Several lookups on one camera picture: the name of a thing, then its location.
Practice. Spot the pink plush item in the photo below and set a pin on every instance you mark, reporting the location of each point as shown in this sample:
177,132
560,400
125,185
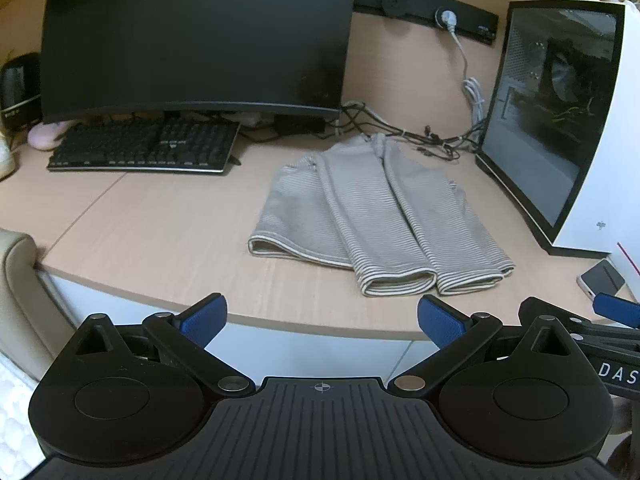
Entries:
45,135

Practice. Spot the grey striped long-sleeve shirt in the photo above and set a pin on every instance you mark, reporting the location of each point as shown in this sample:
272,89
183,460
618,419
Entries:
365,210

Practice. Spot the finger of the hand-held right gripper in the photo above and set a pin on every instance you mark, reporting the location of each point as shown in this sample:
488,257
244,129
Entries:
555,312
616,308

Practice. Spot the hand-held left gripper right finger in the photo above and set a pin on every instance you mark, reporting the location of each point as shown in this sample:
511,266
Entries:
441,321

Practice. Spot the black power strip rail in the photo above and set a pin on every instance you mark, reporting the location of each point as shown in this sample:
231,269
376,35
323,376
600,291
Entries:
425,7

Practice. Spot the black curved monitor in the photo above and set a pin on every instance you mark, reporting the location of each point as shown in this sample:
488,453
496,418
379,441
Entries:
200,35

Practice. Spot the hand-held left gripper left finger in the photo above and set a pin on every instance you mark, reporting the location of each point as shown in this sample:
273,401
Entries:
206,316

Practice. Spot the beige chair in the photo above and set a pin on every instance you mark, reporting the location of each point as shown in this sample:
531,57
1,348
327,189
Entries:
25,300

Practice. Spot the white computer case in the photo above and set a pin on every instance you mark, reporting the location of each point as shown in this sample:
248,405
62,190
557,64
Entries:
560,125

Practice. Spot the black keyboard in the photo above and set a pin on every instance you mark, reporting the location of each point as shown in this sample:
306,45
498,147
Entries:
145,146

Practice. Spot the smartphone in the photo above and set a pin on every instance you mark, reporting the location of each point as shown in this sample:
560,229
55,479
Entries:
601,279

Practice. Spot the black speaker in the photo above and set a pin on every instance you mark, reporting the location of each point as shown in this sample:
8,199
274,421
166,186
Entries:
20,91

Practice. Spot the white quilted cloth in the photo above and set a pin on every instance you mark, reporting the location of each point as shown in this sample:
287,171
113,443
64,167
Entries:
17,420

